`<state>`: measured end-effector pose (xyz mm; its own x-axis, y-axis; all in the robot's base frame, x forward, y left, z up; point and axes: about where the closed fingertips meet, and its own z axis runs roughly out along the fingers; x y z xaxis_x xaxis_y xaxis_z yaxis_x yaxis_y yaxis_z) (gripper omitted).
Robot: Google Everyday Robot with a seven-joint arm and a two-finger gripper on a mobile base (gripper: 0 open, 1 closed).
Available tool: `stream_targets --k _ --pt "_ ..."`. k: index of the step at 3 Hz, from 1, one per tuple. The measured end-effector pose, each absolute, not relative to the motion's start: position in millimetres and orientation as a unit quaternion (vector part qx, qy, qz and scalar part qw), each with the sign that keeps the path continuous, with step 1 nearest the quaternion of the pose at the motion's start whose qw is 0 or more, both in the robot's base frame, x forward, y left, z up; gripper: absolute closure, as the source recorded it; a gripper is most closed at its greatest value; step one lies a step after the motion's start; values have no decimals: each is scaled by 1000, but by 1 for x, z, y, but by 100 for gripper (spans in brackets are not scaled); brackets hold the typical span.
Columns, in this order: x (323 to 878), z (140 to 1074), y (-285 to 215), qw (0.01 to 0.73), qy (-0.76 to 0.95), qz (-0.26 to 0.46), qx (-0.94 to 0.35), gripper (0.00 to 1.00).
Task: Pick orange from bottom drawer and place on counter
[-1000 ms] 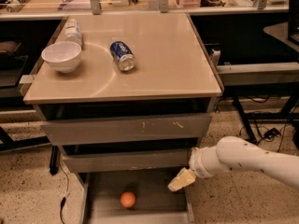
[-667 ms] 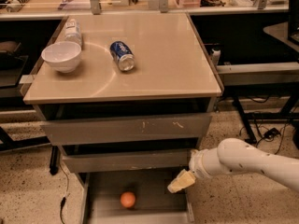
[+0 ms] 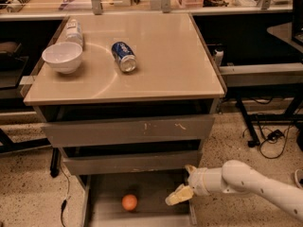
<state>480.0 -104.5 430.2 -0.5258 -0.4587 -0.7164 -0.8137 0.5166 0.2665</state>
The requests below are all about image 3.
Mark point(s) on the grey drawer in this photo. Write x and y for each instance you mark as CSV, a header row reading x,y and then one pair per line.
x,y
128,130
104,193
131,162

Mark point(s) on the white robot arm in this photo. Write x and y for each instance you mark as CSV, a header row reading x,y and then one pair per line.
x,y
236,177

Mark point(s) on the orange fruit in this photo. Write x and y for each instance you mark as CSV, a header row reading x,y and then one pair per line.
x,y
129,202

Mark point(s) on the middle grey drawer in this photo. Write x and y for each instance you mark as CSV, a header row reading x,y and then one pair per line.
x,y
131,162

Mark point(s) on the black spring tool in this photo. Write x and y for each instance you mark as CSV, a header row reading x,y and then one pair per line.
x,y
16,5

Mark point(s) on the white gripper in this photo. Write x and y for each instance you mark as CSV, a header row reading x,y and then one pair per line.
x,y
196,181

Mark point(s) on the top grey drawer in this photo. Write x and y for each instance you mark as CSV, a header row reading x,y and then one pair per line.
x,y
128,130

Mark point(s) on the grey drawer cabinet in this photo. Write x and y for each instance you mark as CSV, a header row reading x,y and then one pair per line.
x,y
174,76

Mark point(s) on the bottom grey drawer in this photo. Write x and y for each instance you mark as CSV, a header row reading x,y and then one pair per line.
x,y
104,193

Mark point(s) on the white ceramic bowl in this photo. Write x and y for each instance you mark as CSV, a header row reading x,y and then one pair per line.
x,y
63,57

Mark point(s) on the blue soda can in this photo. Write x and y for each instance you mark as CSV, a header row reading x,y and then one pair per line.
x,y
124,57

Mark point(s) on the clear plastic water bottle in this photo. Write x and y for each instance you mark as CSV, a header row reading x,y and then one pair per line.
x,y
74,32

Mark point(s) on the black desk leg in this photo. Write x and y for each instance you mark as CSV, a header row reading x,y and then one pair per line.
x,y
254,141

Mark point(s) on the grey sneaker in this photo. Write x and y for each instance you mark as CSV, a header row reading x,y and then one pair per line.
x,y
298,178

